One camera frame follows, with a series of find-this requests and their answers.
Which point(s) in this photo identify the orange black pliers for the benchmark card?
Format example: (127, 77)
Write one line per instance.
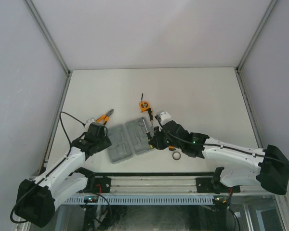
(105, 117)

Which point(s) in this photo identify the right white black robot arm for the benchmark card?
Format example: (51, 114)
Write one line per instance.
(266, 167)

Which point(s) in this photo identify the orange tape measure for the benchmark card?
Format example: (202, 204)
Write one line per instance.
(144, 106)

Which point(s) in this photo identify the right aluminium frame post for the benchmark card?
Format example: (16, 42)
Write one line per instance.
(260, 27)

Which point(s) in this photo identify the left aluminium frame post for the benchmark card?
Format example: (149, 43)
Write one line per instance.
(46, 34)

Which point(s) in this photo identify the orange hex key set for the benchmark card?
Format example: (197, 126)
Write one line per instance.
(171, 148)

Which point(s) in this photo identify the aluminium frame post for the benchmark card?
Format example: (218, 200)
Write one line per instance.
(260, 27)
(46, 34)

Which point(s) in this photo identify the grey plastic tool case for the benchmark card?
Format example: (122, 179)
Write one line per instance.
(128, 140)

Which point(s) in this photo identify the black yellow screwdriver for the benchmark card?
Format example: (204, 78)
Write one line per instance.
(150, 113)
(147, 132)

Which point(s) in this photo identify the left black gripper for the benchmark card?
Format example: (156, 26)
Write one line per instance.
(106, 142)

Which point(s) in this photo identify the blue slotted cable duct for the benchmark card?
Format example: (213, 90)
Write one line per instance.
(140, 200)

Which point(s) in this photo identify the black tape roll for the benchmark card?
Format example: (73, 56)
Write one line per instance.
(176, 156)

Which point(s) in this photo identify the aluminium front rail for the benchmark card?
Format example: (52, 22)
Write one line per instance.
(175, 184)

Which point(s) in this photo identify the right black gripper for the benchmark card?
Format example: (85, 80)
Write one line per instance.
(156, 140)

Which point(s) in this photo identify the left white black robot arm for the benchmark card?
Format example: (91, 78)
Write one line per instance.
(38, 199)

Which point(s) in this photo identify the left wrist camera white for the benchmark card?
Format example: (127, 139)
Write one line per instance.
(89, 121)

